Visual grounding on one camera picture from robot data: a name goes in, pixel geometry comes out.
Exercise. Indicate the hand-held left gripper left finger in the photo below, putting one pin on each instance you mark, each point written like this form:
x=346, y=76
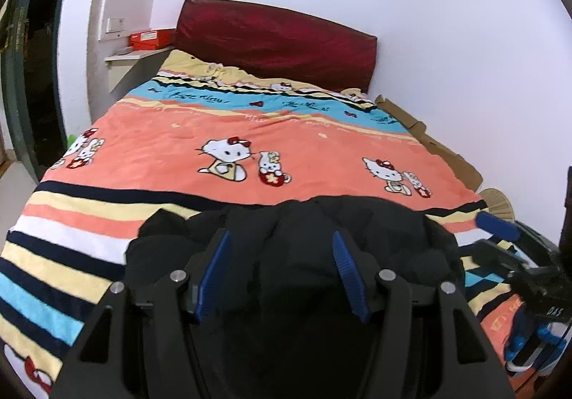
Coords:
x=214, y=274

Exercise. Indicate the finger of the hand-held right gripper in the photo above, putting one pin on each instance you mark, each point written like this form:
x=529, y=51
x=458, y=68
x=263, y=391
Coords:
x=500, y=254
x=496, y=222

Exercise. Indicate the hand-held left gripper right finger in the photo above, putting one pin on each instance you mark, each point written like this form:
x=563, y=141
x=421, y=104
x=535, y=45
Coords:
x=351, y=278

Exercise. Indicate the black hooded puffer jacket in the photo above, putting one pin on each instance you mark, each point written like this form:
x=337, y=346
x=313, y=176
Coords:
x=290, y=247

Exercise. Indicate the beige straw fan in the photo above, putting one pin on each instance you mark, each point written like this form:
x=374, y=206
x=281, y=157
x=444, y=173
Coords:
x=498, y=202

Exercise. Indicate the brown cardboard sheet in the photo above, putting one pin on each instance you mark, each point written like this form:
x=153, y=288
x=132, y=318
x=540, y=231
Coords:
x=442, y=149

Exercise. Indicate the orange striped cartoon cat blanket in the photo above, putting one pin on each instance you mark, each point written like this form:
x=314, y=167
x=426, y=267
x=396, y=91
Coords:
x=313, y=140

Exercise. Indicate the white bedside shelf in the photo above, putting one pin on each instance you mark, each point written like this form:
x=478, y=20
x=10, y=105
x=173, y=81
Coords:
x=129, y=66

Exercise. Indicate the dark red padded headboard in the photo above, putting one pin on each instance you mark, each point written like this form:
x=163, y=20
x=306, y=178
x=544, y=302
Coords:
x=277, y=46

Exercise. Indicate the red cardboard box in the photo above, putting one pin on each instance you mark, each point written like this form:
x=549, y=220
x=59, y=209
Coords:
x=152, y=38

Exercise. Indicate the dark green door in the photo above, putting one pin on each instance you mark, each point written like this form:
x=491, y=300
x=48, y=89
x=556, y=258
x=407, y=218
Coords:
x=27, y=91

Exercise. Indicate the white wall switch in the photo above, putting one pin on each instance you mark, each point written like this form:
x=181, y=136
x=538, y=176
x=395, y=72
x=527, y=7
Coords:
x=115, y=25

